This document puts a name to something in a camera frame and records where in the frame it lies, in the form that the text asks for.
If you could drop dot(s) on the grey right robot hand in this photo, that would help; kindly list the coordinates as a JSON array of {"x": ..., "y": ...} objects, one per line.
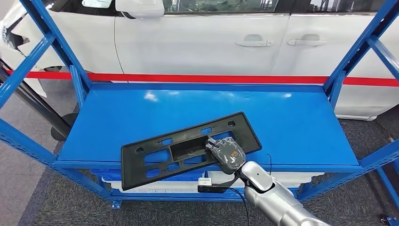
[{"x": 229, "y": 154}]

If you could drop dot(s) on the black plastic plate frame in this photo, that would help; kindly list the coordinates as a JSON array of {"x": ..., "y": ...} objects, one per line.
[{"x": 131, "y": 174}]

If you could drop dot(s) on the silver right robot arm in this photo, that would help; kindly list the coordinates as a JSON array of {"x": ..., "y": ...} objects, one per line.
[{"x": 280, "y": 202}]

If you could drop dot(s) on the blue metal shelf rack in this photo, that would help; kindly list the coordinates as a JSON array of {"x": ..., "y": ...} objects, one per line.
[{"x": 249, "y": 124}]

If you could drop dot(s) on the white plastic bin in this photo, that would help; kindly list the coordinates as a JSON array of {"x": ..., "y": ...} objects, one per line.
[
  {"x": 156, "y": 188},
  {"x": 296, "y": 177}
]

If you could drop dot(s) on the white car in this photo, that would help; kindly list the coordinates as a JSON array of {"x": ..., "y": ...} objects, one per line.
[{"x": 202, "y": 40}]

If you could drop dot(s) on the black caster wheel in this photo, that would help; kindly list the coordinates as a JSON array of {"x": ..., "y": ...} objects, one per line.
[{"x": 382, "y": 218}]

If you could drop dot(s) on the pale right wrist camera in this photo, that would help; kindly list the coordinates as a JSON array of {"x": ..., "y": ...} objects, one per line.
[{"x": 204, "y": 181}]

